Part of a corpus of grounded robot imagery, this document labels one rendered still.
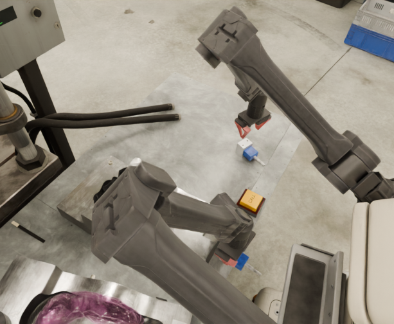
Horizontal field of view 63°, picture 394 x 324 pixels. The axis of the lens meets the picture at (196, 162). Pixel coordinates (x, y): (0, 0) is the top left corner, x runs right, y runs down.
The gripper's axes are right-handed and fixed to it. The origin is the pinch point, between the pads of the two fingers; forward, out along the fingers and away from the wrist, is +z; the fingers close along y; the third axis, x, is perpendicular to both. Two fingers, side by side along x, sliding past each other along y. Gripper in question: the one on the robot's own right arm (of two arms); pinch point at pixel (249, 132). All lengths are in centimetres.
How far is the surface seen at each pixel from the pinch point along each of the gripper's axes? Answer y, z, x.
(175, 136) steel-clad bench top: 17.3, 12.7, -23.5
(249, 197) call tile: 14.7, 8.7, 17.6
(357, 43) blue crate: -251, 89, -81
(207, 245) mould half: 39.5, 3.3, 24.4
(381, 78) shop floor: -227, 93, -36
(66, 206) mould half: 67, 6, -14
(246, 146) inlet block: 0.6, 7.2, 0.6
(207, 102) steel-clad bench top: -7.3, 12.8, -32.4
